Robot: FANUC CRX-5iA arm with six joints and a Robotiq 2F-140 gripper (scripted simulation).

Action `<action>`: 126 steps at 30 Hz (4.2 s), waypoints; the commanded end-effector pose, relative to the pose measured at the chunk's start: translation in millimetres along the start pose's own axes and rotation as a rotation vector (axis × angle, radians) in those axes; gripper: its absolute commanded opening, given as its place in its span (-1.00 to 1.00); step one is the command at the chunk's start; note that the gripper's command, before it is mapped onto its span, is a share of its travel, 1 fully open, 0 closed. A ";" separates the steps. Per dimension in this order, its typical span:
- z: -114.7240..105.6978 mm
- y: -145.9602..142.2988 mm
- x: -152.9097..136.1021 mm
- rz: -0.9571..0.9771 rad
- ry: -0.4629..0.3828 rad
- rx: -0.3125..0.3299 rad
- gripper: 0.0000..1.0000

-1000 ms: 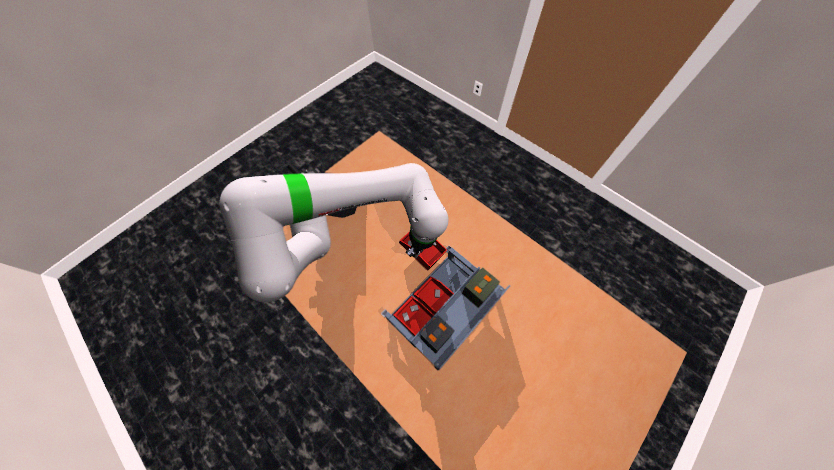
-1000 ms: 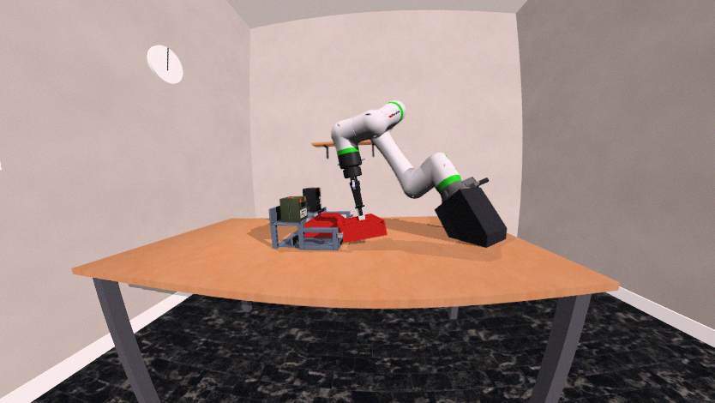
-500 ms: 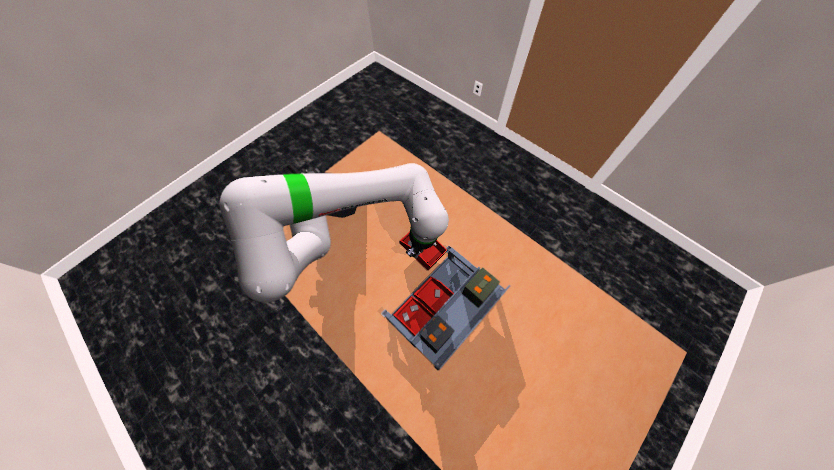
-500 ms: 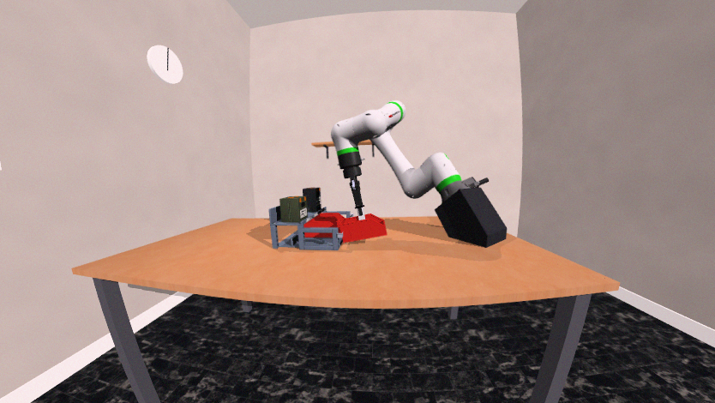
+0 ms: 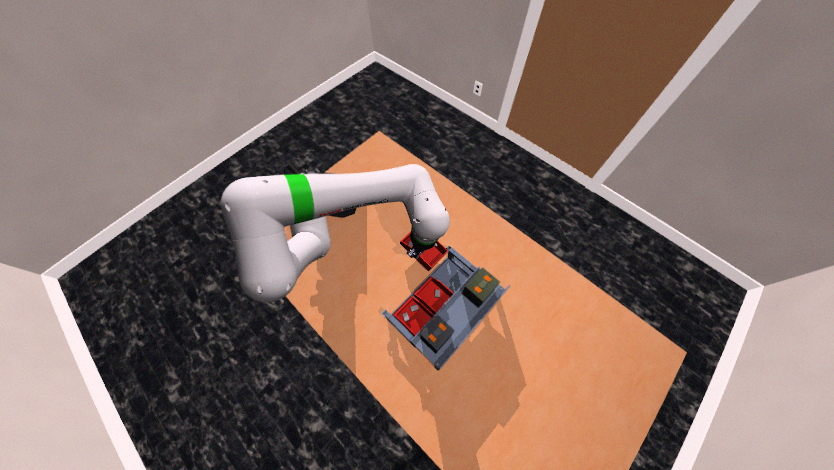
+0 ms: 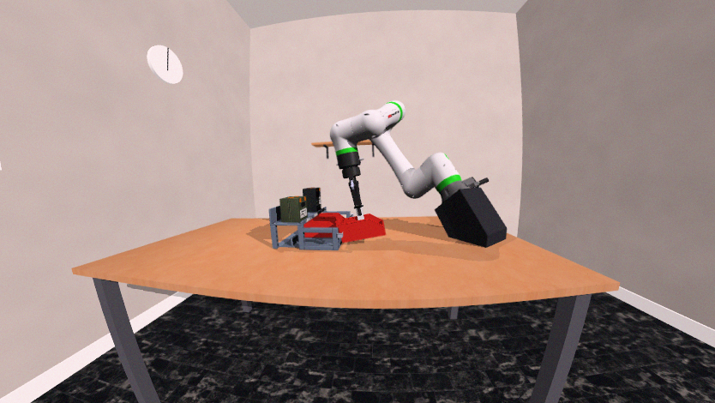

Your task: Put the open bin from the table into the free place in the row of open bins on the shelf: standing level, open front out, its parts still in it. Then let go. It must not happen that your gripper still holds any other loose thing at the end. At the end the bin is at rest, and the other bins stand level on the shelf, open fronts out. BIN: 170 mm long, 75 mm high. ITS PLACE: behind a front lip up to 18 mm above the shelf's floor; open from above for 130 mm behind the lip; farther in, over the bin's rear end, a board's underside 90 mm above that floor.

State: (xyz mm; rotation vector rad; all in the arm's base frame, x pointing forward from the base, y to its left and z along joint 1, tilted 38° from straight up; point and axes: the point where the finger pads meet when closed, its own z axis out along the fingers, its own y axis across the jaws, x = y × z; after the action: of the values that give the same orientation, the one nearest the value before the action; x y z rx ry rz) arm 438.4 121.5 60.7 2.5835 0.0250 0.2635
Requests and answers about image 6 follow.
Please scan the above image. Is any dark grey case with orange latches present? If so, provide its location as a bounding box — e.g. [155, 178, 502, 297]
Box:
[303, 188, 321, 212]

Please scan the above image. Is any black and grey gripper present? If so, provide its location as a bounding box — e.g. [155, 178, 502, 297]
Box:
[342, 166, 364, 220]

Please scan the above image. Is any grey metal shelf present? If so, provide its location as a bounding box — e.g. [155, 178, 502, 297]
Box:
[268, 206, 354, 250]

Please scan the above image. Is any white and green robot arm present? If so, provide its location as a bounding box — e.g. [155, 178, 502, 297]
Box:
[330, 100, 489, 203]

